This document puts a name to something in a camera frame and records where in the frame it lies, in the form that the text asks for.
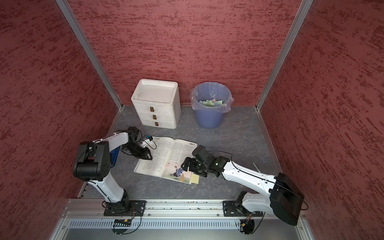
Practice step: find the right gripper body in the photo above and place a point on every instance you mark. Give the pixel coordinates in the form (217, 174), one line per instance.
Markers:
(204, 166)

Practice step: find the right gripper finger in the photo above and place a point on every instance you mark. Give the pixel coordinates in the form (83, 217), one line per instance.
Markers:
(201, 173)
(186, 164)

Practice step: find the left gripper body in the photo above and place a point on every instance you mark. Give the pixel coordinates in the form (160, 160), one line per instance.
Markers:
(137, 149)

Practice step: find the yellow sticky note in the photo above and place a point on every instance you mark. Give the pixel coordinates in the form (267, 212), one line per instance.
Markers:
(194, 179)

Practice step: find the magazine book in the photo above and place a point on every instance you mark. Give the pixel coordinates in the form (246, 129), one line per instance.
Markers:
(168, 156)

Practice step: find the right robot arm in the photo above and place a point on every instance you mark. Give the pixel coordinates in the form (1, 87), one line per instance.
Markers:
(281, 196)

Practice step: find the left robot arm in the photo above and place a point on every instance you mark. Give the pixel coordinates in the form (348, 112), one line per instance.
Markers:
(94, 160)

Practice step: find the discarded sticky notes pile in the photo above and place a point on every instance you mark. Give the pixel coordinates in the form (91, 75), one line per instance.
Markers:
(211, 103)

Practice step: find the blue trash bin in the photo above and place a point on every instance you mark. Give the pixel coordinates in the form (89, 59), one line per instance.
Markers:
(209, 120)

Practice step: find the white three-drawer box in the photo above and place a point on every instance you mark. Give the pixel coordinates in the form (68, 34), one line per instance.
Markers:
(157, 103)

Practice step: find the clear bin liner bag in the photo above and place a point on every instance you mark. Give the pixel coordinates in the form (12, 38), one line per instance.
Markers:
(208, 91)

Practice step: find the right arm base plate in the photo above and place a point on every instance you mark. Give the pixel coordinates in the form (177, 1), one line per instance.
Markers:
(231, 210)

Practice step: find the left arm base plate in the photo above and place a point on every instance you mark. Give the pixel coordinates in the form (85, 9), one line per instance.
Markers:
(133, 209)

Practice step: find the aluminium front rail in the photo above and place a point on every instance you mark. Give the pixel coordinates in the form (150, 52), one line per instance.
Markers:
(155, 209)

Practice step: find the left corner aluminium post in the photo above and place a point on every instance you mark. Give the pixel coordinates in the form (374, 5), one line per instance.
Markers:
(79, 33)

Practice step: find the corner aluminium post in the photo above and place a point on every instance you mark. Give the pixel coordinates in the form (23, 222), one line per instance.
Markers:
(294, 29)
(79, 33)

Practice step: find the right corner aluminium post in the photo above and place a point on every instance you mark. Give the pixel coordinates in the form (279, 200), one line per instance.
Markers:
(294, 29)

